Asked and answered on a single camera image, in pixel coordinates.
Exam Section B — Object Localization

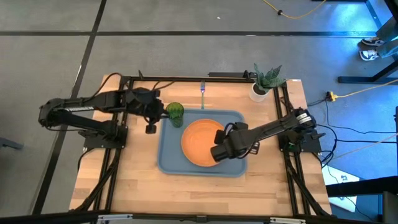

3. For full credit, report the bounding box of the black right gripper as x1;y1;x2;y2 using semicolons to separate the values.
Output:
210;121;261;162

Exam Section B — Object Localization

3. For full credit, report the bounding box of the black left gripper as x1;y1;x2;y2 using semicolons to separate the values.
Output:
126;88;172;135

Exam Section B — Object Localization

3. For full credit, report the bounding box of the green ribbed glass cup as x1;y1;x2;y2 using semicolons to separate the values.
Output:
165;101;185;129

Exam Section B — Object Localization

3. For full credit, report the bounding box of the orange round plate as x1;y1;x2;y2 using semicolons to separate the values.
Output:
180;118;231;167

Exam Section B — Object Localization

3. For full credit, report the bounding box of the blue plastic tray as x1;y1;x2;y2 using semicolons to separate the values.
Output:
157;108;249;178

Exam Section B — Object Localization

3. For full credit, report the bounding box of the green plant in white pot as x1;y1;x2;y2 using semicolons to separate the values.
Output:
249;63;287;103

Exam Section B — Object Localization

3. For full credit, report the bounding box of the black bar with knob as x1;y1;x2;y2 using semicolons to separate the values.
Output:
208;70;257;79

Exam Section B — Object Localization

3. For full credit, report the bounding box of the white printed sheet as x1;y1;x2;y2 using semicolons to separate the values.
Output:
322;164;361;213

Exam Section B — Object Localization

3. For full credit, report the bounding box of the black beam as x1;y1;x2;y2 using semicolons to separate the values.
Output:
326;175;398;197

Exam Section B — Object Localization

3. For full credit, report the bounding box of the person's shoe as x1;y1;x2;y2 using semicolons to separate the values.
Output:
359;49;381;62
360;37;386;48

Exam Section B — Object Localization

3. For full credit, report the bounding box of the person's leg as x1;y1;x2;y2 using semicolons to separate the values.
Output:
377;40;398;60
375;17;398;43

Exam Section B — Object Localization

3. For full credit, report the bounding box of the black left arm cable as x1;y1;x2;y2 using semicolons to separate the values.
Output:
93;72;175;95

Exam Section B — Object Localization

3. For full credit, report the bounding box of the silver corner bracket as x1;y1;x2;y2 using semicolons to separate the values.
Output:
269;217;307;224
97;213;134;223

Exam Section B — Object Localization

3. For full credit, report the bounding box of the black aluminium table frame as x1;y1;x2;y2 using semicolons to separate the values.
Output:
0;74;398;224

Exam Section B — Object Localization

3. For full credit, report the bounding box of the yellow cable with plug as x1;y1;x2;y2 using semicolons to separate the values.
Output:
326;79;398;102

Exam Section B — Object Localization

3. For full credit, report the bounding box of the tan cord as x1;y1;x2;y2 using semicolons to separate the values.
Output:
329;133;398;161

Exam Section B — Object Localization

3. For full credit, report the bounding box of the black floor cable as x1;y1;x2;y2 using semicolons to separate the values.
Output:
320;138;398;166

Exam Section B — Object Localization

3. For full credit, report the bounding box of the grey metal bracket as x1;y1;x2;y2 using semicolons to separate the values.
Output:
0;136;24;151

